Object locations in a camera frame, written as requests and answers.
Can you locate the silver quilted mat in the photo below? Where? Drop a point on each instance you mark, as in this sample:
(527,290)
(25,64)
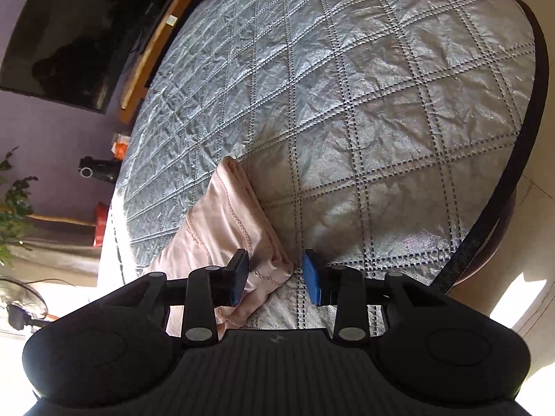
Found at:
(385,135)

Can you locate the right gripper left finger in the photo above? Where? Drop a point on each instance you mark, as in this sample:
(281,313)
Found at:
(204,290)

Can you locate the green potted tree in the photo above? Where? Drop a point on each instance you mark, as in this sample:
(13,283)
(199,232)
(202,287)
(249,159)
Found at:
(17,213)

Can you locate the beige curtain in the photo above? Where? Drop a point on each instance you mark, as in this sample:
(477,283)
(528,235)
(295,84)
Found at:
(37,260)

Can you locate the black flat television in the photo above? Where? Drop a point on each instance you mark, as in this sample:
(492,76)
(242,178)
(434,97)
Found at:
(74,51)

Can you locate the orange tissue box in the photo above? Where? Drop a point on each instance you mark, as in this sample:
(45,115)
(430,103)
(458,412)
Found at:
(119,146)

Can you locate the wooden tv stand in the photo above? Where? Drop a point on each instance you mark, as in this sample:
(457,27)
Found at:
(136,87)

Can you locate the standing electric fan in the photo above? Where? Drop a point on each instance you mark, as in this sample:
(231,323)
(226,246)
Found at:
(23,304)

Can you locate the pink garment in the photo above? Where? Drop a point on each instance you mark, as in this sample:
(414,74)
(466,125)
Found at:
(228,217)

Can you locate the red plant pot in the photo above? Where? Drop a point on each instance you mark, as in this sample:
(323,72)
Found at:
(101,215)

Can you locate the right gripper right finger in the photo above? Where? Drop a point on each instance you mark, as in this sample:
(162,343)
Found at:
(348,291)

